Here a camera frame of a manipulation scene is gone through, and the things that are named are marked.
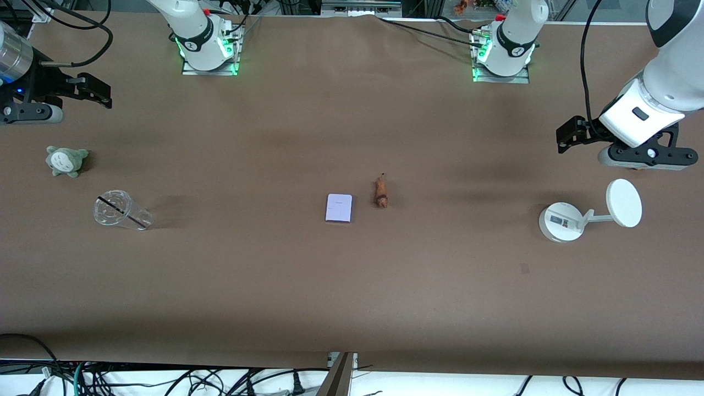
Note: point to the black straw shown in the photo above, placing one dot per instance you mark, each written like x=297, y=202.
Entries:
x=122, y=211

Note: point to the small orange toy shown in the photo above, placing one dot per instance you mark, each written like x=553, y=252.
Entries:
x=461, y=7

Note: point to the brown lion statue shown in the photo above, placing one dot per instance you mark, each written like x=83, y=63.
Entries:
x=381, y=193

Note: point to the brown table cover sheet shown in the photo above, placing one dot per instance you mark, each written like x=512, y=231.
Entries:
x=352, y=286

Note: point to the clear plastic cup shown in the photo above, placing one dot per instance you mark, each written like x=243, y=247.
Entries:
x=110, y=214

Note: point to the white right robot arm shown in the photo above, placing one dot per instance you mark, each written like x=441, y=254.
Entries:
x=198, y=27

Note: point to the dark table support post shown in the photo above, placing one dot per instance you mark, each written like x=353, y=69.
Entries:
x=338, y=382

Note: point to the white round phone stand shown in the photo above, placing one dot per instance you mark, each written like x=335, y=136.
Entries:
x=561, y=223

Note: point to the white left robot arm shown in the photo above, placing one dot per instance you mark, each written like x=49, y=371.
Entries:
x=660, y=88

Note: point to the grey-green totoro plush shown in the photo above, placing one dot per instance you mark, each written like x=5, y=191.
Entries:
x=65, y=161

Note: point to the aluminium table corner bracket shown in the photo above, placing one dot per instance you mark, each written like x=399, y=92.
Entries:
x=41, y=15

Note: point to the small purple box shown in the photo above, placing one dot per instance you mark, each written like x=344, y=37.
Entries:
x=339, y=208

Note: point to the silver table edge bracket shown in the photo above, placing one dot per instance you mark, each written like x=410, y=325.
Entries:
x=331, y=360

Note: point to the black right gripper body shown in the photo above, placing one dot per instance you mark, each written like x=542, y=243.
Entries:
x=41, y=81

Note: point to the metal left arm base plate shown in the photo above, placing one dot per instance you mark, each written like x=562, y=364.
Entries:
x=517, y=81

